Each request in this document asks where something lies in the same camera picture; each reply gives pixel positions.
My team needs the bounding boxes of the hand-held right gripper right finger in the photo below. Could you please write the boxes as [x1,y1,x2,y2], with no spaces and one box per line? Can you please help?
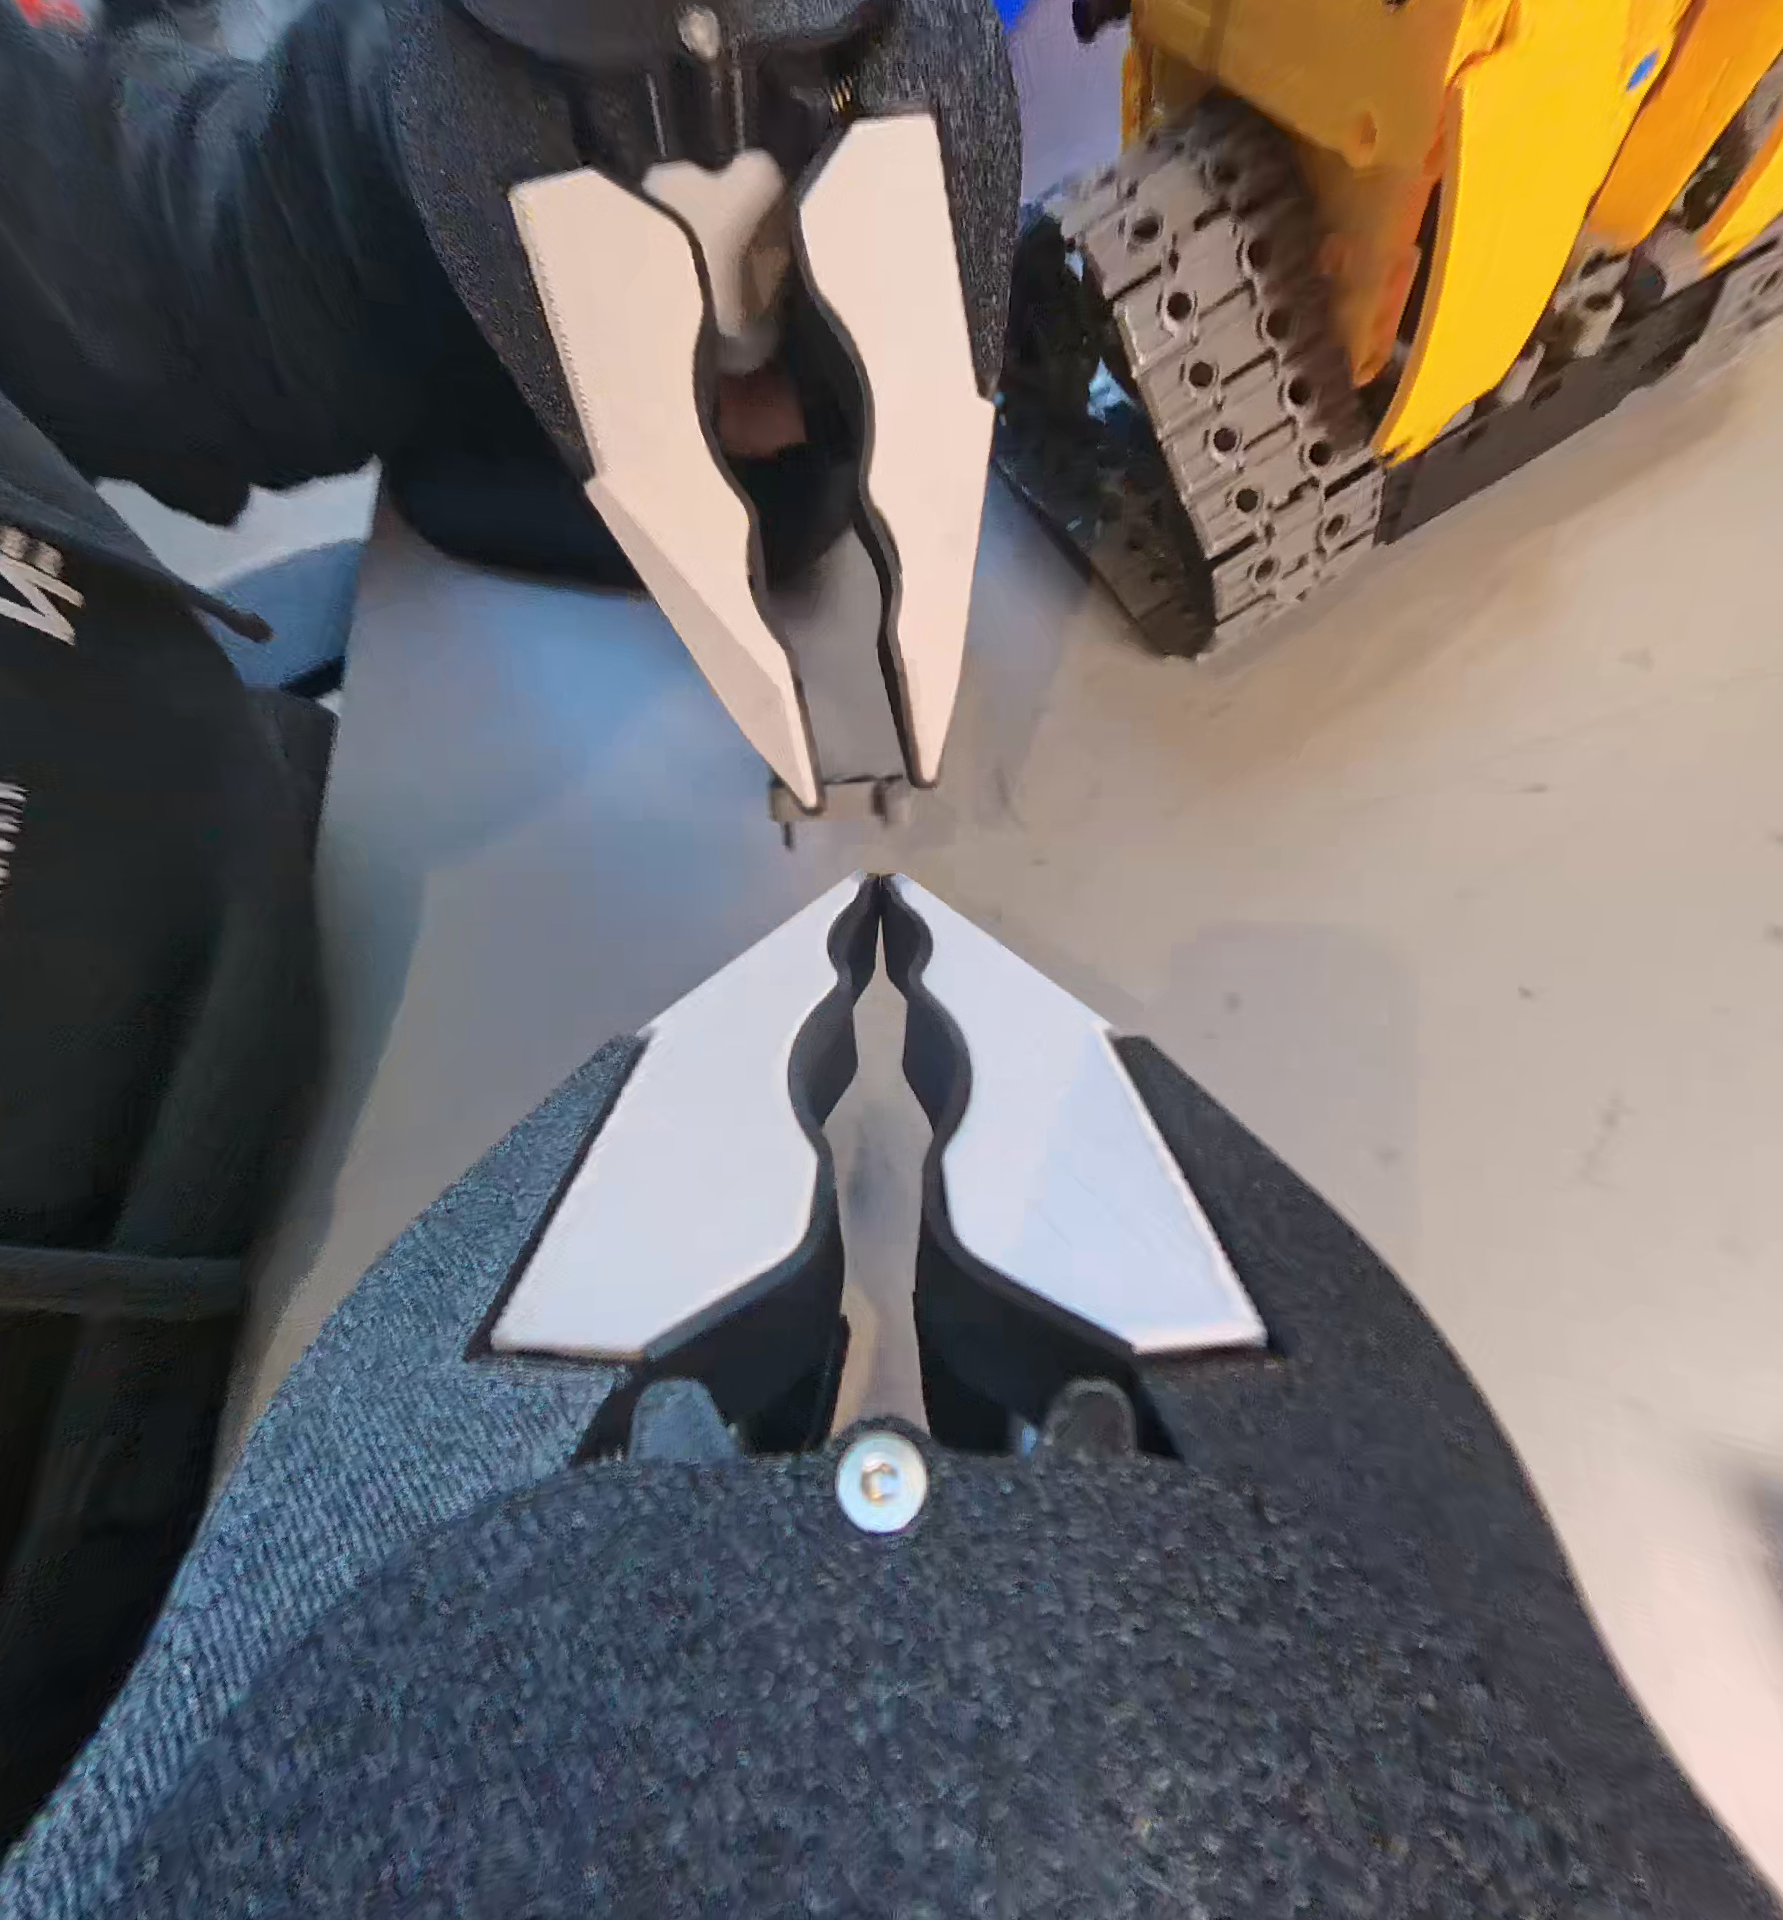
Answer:
[878,870,1271,1420]

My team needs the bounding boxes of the small grey connector piece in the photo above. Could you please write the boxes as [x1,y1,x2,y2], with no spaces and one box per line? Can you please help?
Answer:
[772,767,923,828]

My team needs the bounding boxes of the blue-grey chair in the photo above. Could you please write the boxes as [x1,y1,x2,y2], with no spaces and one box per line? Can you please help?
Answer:
[217,541,368,698]

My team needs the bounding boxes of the yellow toy tracked robot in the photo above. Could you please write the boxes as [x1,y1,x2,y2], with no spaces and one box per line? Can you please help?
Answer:
[996,0,1783,661]

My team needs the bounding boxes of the person's left hand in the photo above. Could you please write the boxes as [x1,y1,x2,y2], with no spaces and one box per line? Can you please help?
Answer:
[719,355,812,458]

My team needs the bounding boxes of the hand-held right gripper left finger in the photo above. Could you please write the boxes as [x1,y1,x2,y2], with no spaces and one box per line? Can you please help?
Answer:
[481,870,888,1420]

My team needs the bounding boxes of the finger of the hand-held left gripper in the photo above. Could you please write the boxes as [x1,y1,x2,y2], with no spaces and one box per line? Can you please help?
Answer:
[506,161,833,811]
[790,116,1000,795]

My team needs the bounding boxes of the grey desk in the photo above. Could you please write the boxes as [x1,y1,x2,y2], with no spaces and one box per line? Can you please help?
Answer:
[97,0,1783,1920]

